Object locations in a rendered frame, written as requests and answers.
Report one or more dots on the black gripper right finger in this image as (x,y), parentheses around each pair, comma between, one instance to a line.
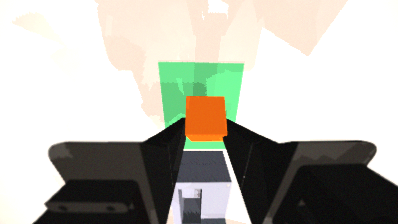
(264,168)

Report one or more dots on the orange l-shaped part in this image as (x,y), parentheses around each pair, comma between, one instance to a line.
(205,119)

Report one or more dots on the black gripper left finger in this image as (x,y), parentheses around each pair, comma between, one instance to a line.
(154,163)

